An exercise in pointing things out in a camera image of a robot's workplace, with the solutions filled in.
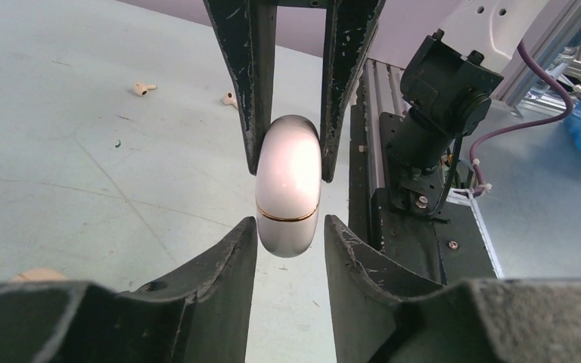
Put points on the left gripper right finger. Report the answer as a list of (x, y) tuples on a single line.
[(382, 312)]

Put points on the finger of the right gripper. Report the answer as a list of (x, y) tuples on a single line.
[(350, 29), (245, 31)]

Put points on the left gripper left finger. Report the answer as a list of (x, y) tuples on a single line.
[(198, 312)]

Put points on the white earbud charging case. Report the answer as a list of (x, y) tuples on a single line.
[(288, 186)]

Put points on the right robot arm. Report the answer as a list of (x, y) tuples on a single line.
[(447, 83)]

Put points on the beige earbud charging case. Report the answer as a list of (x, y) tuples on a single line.
[(39, 274)]

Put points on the beige earbud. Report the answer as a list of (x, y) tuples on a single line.
[(141, 89), (229, 99)]

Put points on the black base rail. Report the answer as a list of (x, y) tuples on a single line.
[(396, 211)]

